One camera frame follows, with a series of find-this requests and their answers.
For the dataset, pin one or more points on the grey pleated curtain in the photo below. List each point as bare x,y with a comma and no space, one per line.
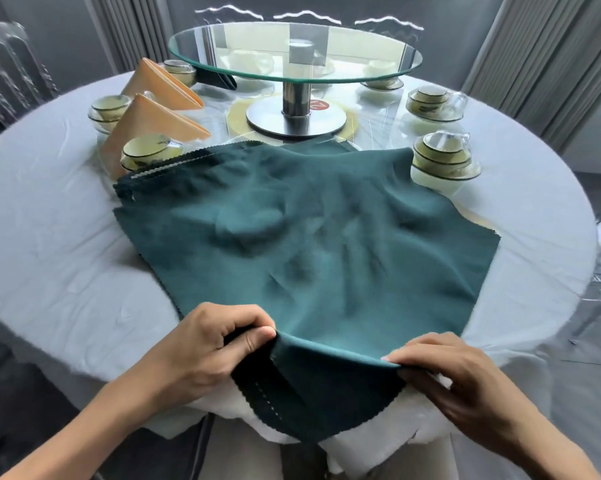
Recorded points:
125,29
545,59

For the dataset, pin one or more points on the folded orange napkin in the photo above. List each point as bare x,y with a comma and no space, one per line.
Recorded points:
155,84
140,122

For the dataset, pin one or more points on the folded dark green napkin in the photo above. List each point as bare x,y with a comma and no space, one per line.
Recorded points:
220,80

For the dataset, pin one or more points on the glass turntable with metal stand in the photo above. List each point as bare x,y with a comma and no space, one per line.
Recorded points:
295,52

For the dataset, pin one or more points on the person's right forearm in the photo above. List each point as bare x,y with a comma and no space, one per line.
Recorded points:
550,457

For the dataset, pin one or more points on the white tablecloth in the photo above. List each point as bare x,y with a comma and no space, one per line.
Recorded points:
55,219

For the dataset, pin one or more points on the person's right thumb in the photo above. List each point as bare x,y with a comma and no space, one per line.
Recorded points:
425,387

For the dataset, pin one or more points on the person's left hand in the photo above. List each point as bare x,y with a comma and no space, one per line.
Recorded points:
200,354

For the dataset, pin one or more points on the large teal cloth napkin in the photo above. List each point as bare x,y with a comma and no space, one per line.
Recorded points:
305,234

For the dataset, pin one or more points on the cream bowl and saucer set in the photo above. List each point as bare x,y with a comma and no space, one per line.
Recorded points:
109,112
180,70
148,150
443,164
383,83
428,105

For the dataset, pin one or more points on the yellow round mat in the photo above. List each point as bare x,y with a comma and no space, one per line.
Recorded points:
238,122

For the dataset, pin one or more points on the person's left thumb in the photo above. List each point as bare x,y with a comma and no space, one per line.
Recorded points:
250,342

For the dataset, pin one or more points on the person's right hand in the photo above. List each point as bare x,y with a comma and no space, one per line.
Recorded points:
480,394

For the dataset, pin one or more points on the person's left forearm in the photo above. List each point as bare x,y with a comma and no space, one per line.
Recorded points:
95,429

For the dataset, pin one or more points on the clear glass cup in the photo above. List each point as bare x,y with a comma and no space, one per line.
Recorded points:
458,105
453,140

